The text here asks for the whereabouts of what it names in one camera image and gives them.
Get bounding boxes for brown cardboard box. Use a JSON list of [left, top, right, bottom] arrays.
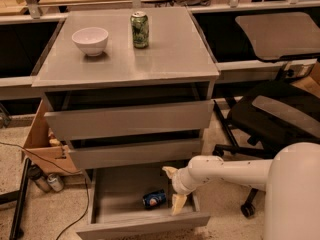
[[23, 102, 80, 176]]

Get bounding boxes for grey middle drawer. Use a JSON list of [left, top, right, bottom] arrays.
[[69, 138, 202, 169]]

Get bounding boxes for blue pepsi can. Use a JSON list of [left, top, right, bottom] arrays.
[[142, 189, 167, 209]]

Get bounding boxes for grey drawer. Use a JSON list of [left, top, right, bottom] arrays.
[[45, 100, 213, 140], [76, 163, 210, 240], [69, 138, 202, 169]]

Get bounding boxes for grey top drawer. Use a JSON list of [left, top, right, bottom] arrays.
[[45, 100, 213, 140]]

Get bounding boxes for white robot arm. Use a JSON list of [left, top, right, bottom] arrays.
[[162, 142, 320, 240]]

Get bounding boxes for white spray can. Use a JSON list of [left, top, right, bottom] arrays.
[[47, 173, 64, 192]]

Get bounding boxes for white ceramic bowl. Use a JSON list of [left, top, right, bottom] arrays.
[[72, 27, 109, 56]]

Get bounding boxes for dark spray bottle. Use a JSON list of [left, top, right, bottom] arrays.
[[27, 165, 51, 193]]

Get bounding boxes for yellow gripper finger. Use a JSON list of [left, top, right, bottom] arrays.
[[162, 166, 178, 180], [171, 194, 187, 216]]

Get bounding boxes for black office chair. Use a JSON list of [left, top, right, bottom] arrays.
[[212, 11, 320, 219]]

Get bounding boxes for grey drawer cabinet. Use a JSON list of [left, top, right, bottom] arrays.
[[31, 6, 221, 172]]

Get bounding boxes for black floor cable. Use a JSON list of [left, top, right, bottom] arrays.
[[0, 141, 91, 240]]

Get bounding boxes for black stand leg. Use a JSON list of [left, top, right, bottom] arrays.
[[0, 158, 31, 240]]

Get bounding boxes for green soda can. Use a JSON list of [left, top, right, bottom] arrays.
[[130, 11, 149, 48]]

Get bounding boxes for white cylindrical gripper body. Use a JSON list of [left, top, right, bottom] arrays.
[[171, 168, 195, 195]]

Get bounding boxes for grey bottom drawer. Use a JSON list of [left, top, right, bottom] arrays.
[[76, 163, 210, 240]]

